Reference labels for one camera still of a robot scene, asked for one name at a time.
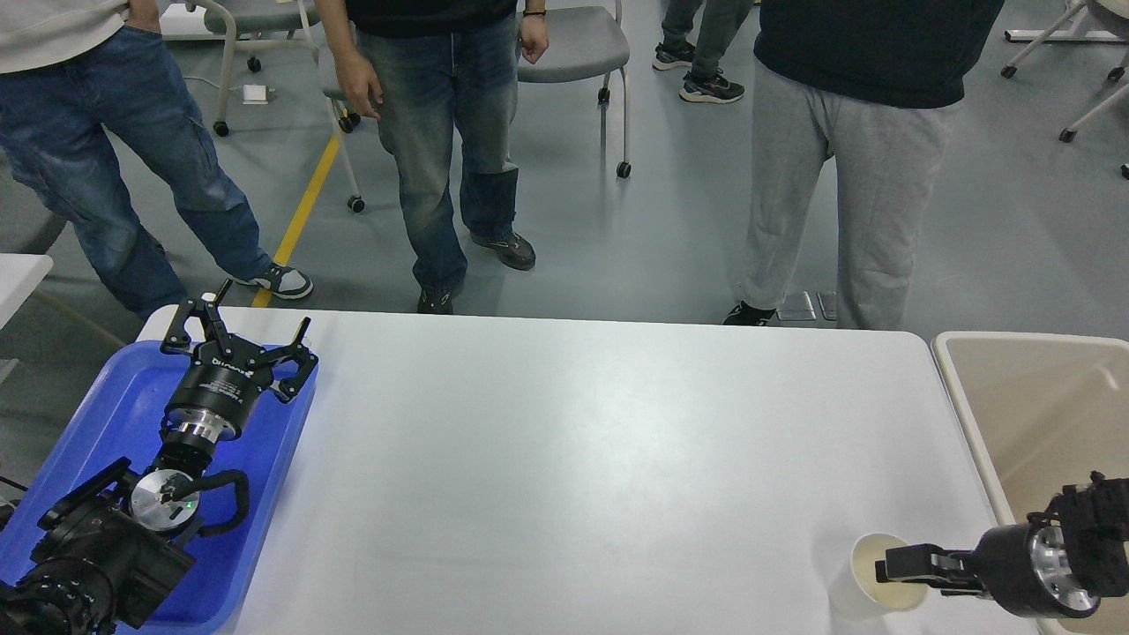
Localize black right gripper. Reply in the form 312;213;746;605
875;524;1102;619

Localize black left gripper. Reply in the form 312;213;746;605
161;279;320;442

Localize white paper cup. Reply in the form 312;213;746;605
829;532;929;621

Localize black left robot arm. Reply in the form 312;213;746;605
3;290;318;634

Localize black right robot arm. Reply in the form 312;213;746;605
872;471;1128;619

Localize blue plastic tray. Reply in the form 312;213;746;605
0;340;320;634

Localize beige plastic bin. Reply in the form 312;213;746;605
933;331;1128;634

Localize white side table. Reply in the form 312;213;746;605
0;253;54;328

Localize white power adapter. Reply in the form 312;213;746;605
240;84;271;105

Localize person in blue jeans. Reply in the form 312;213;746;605
1;1;313;318

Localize grey chair middle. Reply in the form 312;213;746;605
316;44;366;214

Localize grey chair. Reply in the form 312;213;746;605
316;44;366;214
517;1;632;179
184;1;321;137

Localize grey chair left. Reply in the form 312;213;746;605
184;1;321;137

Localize person in faded jeans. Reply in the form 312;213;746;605
316;1;551;315

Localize grey chair right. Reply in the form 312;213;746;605
517;1;632;179

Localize person in grey sweatpants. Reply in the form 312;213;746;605
723;1;1003;331

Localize person with black sneakers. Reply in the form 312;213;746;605
653;1;758;104

